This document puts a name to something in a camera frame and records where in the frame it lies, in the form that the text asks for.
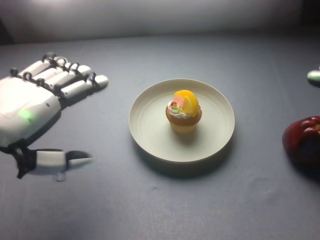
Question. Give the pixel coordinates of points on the white backdrop sheet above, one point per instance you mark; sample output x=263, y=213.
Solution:
x=160, y=17

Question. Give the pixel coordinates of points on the cupcake with orange fruit topping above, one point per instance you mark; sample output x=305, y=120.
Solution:
x=183, y=115

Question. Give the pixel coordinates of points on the round cream plate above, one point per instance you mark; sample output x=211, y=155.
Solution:
x=155, y=130

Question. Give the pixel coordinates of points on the red small object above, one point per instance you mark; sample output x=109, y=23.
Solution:
x=302, y=140

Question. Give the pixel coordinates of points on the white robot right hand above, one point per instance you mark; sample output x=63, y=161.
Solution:
x=314, y=77

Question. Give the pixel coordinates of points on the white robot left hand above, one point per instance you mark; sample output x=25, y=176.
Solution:
x=27, y=100

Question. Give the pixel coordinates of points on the grey table cloth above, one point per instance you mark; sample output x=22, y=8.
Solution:
x=160, y=200

